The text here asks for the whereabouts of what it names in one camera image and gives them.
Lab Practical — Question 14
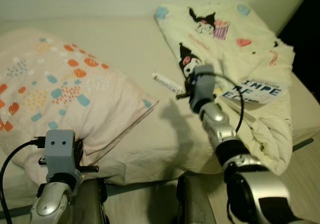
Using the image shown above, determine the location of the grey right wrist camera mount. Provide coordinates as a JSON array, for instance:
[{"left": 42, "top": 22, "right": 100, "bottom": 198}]
[{"left": 176, "top": 64, "right": 218, "bottom": 111}]

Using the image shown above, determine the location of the dark robot left leg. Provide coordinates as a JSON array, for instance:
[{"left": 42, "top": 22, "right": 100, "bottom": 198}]
[{"left": 75, "top": 178, "right": 108, "bottom": 224}]

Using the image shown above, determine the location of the dark robot leg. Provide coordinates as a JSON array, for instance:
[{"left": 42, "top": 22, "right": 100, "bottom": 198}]
[
  {"left": 75, "top": 178, "right": 108, "bottom": 224},
  {"left": 175, "top": 172, "right": 216, "bottom": 224}
]

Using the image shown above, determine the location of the beige sheeted mattress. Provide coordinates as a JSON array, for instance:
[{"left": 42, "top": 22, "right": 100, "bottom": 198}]
[{"left": 0, "top": 17, "right": 320, "bottom": 200}]

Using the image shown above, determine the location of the pink dotted pillow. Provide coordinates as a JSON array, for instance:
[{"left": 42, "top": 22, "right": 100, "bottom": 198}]
[{"left": 0, "top": 27, "right": 160, "bottom": 185}]

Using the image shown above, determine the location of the dark robot right leg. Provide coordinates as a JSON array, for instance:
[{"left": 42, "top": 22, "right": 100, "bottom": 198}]
[{"left": 175, "top": 172, "right": 216, "bottom": 224}]

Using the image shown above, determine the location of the cream cartoon print blanket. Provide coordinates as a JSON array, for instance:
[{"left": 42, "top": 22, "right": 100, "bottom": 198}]
[{"left": 154, "top": 3, "right": 296, "bottom": 177}]

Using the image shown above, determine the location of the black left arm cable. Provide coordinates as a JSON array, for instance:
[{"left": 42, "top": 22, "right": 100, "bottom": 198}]
[{"left": 0, "top": 138, "right": 47, "bottom": 217}]

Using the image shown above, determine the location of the long white toothpaste box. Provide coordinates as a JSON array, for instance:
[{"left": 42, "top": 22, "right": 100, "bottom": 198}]
[{"left": 151, "top": 72, "right": 187, "bottom": 96}]

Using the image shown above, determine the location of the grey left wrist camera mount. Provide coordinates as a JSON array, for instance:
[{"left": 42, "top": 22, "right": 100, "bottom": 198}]
[{"left": 39, "top": 129, "right": 83, "bottom": 180}]

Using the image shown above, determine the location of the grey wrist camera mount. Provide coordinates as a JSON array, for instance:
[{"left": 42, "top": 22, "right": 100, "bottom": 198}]
[
  {"left": 39, "top": 129, "right": 83, "bottom": 180},
  {"left": 176, "top": 64, "right": 218, "bottom": 111}
]

